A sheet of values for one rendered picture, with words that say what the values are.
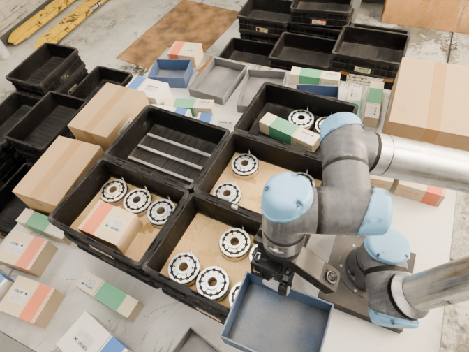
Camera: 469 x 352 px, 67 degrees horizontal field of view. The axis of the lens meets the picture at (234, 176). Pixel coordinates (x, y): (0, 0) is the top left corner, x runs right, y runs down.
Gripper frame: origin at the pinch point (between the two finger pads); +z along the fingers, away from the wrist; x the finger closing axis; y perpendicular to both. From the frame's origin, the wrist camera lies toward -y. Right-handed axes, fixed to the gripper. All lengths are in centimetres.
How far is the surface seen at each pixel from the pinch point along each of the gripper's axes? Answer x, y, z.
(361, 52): -182, 16, 47
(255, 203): -35.4, 24.0, 25.7
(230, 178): -42, 37, 25
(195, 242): -14.1, 36.6, 27.6
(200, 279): -2.5, 27.9, 25.7
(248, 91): -102, 57, 32
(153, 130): -53, 79, 24
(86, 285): 12, 67, 37
